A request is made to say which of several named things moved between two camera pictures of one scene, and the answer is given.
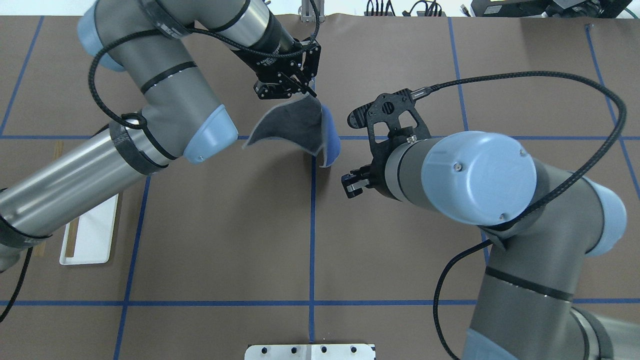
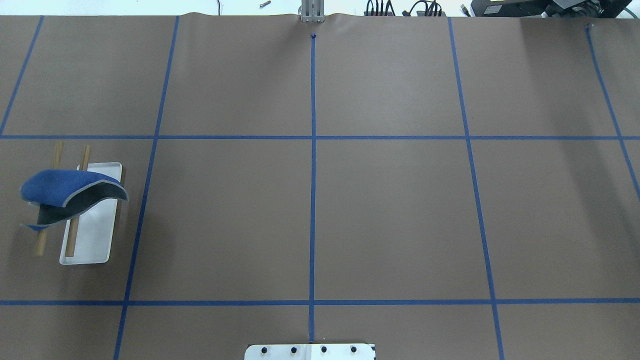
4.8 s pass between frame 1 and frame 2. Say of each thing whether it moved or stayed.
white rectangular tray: stayed
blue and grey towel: moved
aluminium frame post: stayed
